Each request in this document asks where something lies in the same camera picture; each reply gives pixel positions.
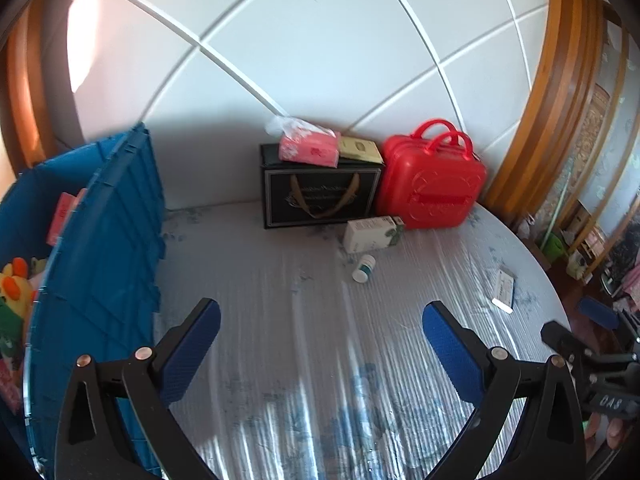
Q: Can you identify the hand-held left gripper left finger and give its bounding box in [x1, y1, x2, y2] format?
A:
[54, 297, 222, 480]

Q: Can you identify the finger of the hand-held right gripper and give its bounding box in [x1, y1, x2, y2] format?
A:
[579, 296, 622, 332]
[540, 321, 583, 362]

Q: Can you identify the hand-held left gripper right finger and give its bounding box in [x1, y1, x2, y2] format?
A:
[422, 301, 587, 480]

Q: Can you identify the blue plastic storage crate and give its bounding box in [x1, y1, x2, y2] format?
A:
[0, 122, 167, 478]

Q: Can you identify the pink white tissue box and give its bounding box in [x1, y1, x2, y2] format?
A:
[47, 189, 88, 247]

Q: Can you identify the person's right hand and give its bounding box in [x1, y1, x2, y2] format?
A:
[582, 407, 640, 461]

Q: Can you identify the flat white small box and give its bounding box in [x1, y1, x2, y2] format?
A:
[491, 268, 517, 315]

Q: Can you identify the green plastic bucket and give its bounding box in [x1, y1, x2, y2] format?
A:
[542, 234, 569, 262]

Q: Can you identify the grey floral mattress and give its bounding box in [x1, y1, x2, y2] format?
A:
[150, 200, 573, 480]

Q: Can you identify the white bottle green cap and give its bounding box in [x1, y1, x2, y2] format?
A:
[351, 254, 377, 284]

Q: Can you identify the white green medicine box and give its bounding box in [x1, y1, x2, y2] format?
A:
[342, 215, 405, 254]

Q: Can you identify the red mini suitcase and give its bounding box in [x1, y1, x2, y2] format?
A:
[375, 119, 488, 231]

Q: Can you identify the black gift box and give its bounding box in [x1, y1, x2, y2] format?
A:
[259, 142, 385, 230]

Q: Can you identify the yellow duck plush frog hood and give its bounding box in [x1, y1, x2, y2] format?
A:
[0, 257, 38, 361]

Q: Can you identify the gold green small box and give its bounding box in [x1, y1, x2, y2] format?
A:
[339, 136, 385, 165]

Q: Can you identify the pink floral tissue pack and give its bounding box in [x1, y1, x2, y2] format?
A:
[263, 115, 342, 168]

